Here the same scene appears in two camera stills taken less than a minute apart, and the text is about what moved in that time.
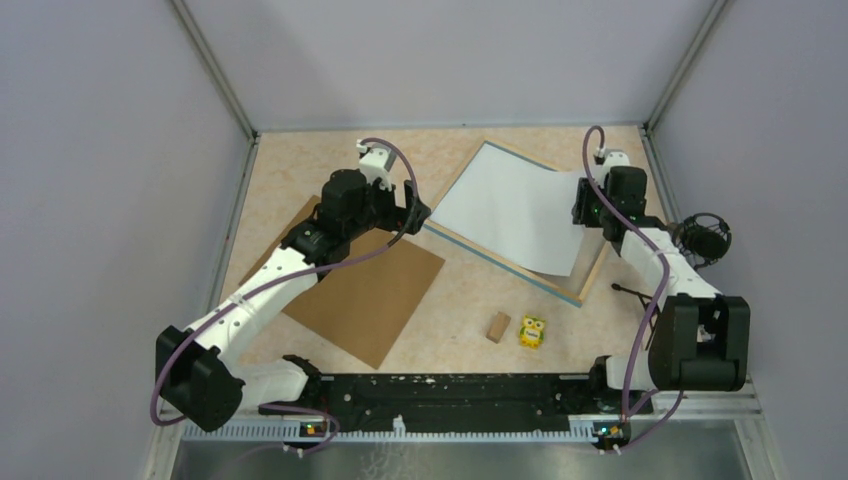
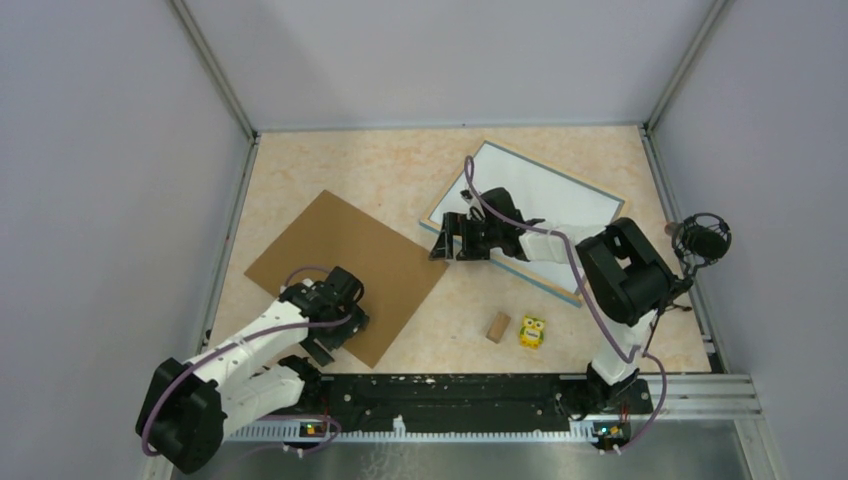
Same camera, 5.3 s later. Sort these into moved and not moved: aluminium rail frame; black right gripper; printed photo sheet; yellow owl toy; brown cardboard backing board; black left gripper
Moved: black left gripper; black right gripper
Not moved: yellow owl toy; aluminium rail frame; printed photo sheet; brown cardboard backing board
